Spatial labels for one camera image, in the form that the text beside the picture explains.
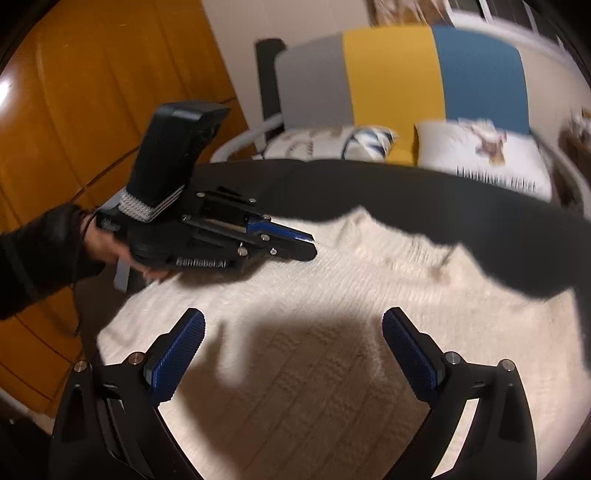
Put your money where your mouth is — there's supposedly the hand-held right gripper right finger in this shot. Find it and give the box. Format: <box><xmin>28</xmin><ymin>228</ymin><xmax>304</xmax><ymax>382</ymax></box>
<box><xmin>381</xmin><ymin>307</ymin><xmax>539</xmax><ymax>480</ymax></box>

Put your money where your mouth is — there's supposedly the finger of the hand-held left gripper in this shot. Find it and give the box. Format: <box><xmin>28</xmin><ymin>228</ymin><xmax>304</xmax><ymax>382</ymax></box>
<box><xmin>239</xmin><ymin>237</ymin><xmax>318</xmax><ymax>263</ymax></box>
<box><xmin>246</xmin><ymin>217</ymin><xmax>315</xmax><ymax>244</ymax></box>

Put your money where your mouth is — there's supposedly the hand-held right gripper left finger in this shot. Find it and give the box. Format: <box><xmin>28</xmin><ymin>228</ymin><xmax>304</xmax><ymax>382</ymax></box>
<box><xmin>48</xmin><ymin>308</ymin><xmax>206</xmax><ymax>480</ymax></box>

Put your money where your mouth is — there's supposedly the cream knit sweater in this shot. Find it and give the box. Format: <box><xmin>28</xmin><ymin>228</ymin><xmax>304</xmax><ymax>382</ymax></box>
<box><xmin>95</xmin><ymin>205</ymin><xmax>591</xmax><ymax>480</ymax></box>

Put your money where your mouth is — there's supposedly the person's left forearm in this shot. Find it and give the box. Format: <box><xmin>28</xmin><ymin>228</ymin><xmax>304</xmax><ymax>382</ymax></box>
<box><xmin>0</xmin><ymin>203</ymin><xmax>107</xmax><ymax>321</ymax></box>

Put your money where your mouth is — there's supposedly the person's left hand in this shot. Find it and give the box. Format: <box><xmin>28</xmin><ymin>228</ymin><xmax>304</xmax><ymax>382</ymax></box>
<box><xmin>84</xmin><ymin>216</ymin><xmax>178</xmax><ymax>283</ymax></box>

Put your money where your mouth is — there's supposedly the geometric print cushion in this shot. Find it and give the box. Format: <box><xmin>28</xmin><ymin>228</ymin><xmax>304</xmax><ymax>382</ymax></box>
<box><xmin>263</xmin><ymin>127</ymin><xmax>398</xmax><ymax>161</ymax></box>

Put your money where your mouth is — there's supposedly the black upright board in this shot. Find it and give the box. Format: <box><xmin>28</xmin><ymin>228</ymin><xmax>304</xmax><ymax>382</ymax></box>
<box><xmin>255</xmin><ymin>39</ymin><xmax>287</xmax><ymax>160</ymax></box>

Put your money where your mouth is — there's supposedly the deer print white cushion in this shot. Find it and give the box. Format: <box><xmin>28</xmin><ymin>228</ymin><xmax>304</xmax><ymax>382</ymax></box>
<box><xmin>413</xmin><ymin>117</ymin><xmax>555</xmax><ymax>201</ymax></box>

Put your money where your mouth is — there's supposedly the grey yellow blue sofa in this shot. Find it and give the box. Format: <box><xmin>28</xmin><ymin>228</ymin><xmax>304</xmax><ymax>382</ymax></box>
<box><xmin>210</xmin><ymin>23</ymin><xmax>585</xmax><ymax>213</ymax></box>

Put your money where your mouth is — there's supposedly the floral curtain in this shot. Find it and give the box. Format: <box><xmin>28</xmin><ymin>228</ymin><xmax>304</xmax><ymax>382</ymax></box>
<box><xmin>369</xmin><ymin>0</ymin><xmax>451</xmax><ymax>26</ymax></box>

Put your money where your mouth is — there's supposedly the large barred window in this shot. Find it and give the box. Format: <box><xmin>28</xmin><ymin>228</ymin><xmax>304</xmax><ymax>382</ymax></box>
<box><xmin>443</xmin><ymin>0</ymin><xmax>568</xmax><ymax>51</ymax></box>

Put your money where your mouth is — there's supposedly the black cable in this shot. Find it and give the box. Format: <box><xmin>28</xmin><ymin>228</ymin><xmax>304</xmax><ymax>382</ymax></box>
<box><xmin>69</xmin><ymin>208</ymin><xmax>101</xmax><ymax>339</ymax></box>

